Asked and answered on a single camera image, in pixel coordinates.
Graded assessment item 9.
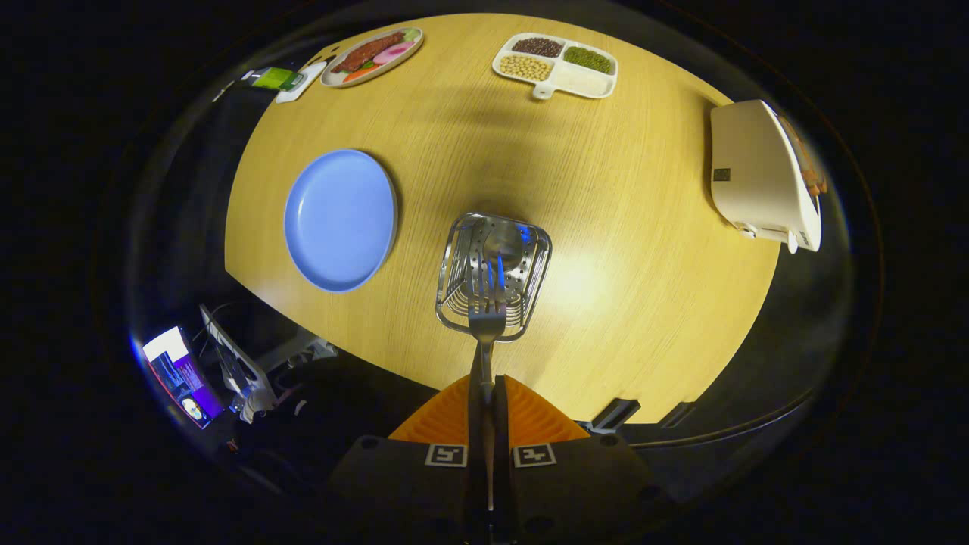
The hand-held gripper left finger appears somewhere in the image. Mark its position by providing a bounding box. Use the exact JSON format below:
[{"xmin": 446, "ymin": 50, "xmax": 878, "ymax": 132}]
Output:
[{"xmin": 329, "ymin": 375, "xmax": 486, "ymax": 542}]

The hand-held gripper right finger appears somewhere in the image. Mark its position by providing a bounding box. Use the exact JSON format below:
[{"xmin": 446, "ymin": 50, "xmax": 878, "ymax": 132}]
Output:
[{"xmin": 492, "ymin": 375, "xmax": 668, "ymax": 542}]

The fork with wooden handle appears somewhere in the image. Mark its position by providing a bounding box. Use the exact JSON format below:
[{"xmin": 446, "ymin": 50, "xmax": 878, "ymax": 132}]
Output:
[{"xmin": 467, "ymin": 257, "xmax": 508, "ymax": 425}]

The metal spoon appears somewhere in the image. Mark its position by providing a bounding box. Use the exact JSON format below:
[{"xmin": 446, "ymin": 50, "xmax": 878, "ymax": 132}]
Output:
[{"xmin": 481, "ymin": 222, "xmax": 528, "ymax": 296}]

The perforated metal basket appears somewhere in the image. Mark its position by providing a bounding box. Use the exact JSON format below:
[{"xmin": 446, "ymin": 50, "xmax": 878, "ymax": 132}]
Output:
[{"xmin": 435, "ymin": 212, "xmax": 553, "ymax": 343}]

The blue round plate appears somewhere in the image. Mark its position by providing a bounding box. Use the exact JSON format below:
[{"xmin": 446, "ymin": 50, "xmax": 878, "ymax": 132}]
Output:
[{"xmin": 284, "ymin": 149, "xmax": 398, "ymax": 293}]

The lit monitor screen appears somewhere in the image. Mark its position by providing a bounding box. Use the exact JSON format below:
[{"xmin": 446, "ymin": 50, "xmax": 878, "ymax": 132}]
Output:
[{"xmin": 142, "ymin": 326, "xmax": 226, "ymax": 430}]

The white toaster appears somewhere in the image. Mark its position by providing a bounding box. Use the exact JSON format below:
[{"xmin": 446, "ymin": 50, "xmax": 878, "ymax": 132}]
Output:
[{"xmin": 710, "ymin": 99, "xmax": 826, "ymax": 254}]

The white divided tray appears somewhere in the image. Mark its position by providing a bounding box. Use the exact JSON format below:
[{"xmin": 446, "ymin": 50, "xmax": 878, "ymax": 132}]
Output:
[{"xmin": 492, "ymin": 33, "xmax": 618, "ymax": 101}]

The heap of yellow soybeans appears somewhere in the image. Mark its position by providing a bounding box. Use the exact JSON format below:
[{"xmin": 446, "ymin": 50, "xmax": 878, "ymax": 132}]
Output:
[{"xmin": 499, "ymin": 54, "xmax": 553, "ymax": 82}]

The white plate with food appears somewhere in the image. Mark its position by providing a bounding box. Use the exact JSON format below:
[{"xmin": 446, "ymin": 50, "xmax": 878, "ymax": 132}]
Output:
[{"xmin": 320, "ymin": 27, "xmax": 424, "ymax": 89}]

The heap of green beans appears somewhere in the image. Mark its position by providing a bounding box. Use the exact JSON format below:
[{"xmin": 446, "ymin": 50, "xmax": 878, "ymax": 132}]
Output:
[{"xmin": 563, "ymin": 46, "xmax": 613, "ymax": 74}]

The white square coaster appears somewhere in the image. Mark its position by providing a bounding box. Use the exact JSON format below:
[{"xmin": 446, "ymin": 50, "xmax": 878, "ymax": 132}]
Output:
[{"xmin": 275, "ymin": 61, "xmax": 328, "ymax": 104}]

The heap of dark red beans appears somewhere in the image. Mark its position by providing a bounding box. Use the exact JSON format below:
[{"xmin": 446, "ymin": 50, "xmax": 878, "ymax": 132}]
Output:
[{"xmin": 512, "ymin": 37, "xmax": 565, "ymax": 58}]

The pink ham slice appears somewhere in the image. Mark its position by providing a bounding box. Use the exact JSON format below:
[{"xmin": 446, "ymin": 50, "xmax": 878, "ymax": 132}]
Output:
[{"xmin": 372, "ymin": 41, "xmax": 416, "ymax": 66}]

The brown steak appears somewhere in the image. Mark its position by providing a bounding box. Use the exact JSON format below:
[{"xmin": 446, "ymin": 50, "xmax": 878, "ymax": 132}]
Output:
[{"xmin": 331, "ymin": 32, "xmax": 406, "ymax": 73}]

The toast bread slice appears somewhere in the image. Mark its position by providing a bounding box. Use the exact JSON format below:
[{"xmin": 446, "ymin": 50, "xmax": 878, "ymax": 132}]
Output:
[{"xmin": 784, "ymin": 117, "xmax": 829, "ymax": 198}]

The green drink bottle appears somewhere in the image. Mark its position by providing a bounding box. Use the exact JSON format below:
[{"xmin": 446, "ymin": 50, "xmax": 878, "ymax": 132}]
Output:
[{"xmin": 241, "ymin": 67, "xmax": 307, "ymax": 92}]

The grey metal frame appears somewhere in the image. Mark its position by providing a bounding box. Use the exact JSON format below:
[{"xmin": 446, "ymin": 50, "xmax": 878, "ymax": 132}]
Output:
[{"xmin": 198, "ymin": 303, "xmax": 339, "ymax": 423}]

